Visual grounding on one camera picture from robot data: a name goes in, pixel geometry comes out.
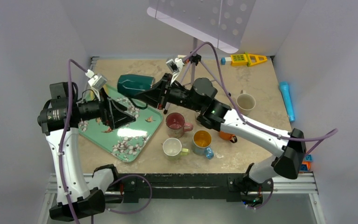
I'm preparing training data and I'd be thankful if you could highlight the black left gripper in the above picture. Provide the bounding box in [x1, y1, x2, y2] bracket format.
[72, 86, 135, 129]

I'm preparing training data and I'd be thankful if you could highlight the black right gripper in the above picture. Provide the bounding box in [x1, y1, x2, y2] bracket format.
[136, 73, 203, 112]

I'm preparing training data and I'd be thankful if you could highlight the dark green mug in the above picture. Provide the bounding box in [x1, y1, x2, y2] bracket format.
[117, 74, 156, 110]

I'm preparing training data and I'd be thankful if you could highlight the pink skull mug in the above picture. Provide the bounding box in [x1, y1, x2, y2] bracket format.
[165, 112, 193, 138]

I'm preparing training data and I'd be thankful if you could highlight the lime green mug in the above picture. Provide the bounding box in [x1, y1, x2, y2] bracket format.
[162, 138, 190, 160]

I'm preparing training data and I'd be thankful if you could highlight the blue butterfly mug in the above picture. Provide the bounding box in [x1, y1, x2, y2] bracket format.
[192, 130, 214, 160]

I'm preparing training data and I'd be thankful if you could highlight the orange mug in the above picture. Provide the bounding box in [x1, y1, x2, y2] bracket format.
[219, 131, 238, 143]

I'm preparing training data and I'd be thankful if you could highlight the cream coral shell mug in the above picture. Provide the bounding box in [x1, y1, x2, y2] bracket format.
[236, 90, 256, 116]

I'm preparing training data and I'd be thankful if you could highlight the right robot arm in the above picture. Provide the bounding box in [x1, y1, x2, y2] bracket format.
[118, 73, 306, 190]

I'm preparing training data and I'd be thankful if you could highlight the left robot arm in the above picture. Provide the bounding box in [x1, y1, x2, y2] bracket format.
[37, 82, 136, 222]

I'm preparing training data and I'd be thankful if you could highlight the green floral tray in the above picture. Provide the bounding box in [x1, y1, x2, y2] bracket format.
[79, 85, 163, 162]

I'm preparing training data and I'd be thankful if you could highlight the blue white toy block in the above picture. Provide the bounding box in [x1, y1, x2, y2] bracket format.
[220, 57, 232, 65]

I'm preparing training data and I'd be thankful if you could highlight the yellow toy grid block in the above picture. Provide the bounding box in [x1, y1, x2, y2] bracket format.
[230, 54, 248, 67]

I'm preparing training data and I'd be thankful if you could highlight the white music stand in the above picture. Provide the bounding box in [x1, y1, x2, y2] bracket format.
[146, 0, 257, 115]

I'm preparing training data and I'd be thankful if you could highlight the yellow green toy ramp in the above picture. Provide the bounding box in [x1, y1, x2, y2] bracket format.
[245, 52, 268, 67]

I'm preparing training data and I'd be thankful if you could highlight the blue toy flashlight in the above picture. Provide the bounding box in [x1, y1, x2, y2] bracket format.
[279, 82, 295, 122]

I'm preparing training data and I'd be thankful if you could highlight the small toy blocks pile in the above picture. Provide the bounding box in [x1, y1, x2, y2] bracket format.
[299, 154, 313, 173]

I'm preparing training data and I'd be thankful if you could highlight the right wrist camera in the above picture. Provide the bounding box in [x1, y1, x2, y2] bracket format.
[166, 57, 185, 85]

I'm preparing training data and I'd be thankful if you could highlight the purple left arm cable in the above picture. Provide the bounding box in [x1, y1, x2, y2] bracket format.
[58, 58, 89, 224]

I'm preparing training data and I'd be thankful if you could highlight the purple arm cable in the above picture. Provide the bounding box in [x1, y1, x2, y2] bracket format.
[58, 58, 89, 224]
[182, 42, 338, 157]

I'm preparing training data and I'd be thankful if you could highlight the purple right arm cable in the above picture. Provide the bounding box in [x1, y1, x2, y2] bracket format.
[182, 42, 338, 157]

